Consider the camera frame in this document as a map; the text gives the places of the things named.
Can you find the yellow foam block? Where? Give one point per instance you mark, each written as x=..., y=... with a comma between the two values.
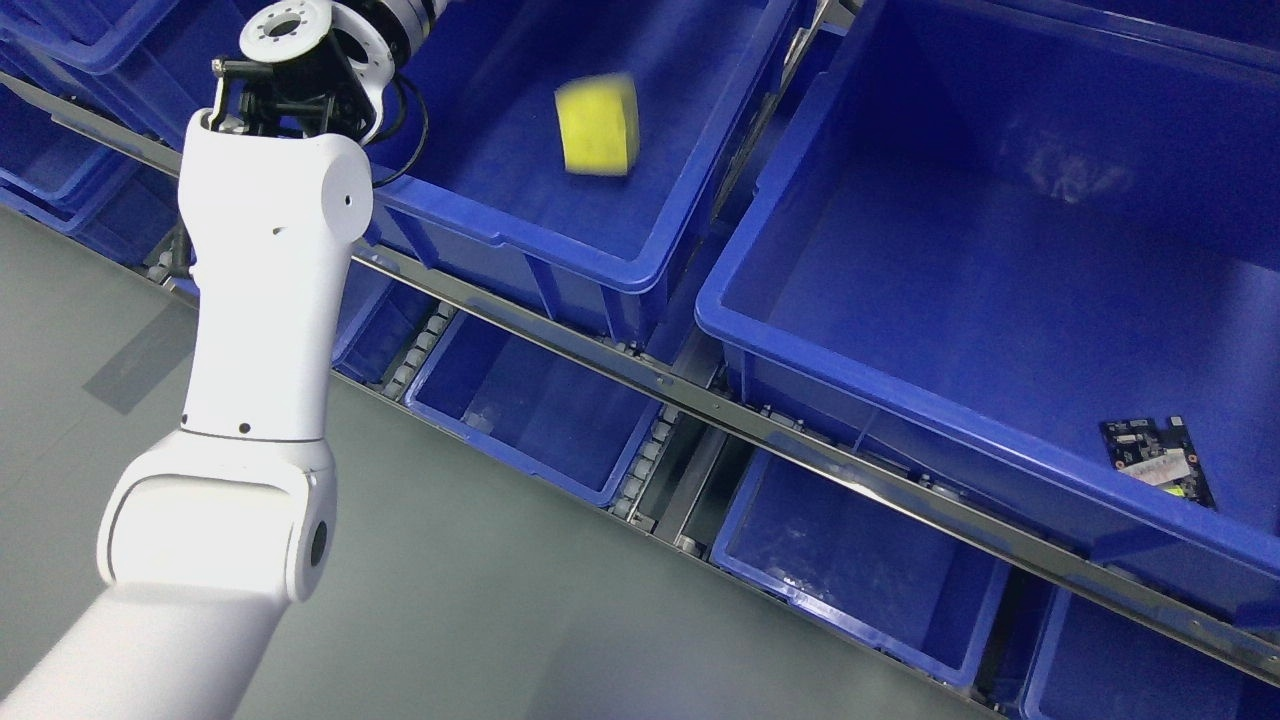
x=599, y=125

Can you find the black circuit board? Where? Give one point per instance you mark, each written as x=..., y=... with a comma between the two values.
x=1159, y=455

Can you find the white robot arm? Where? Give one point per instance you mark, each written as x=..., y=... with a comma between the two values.
x=211, y=534

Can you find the large blue plastic bin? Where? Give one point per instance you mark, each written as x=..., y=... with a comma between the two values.
x=991, y=225
x=489, y=199

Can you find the metal roller shelf rack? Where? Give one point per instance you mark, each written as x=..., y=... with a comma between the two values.
x=1008, y=542

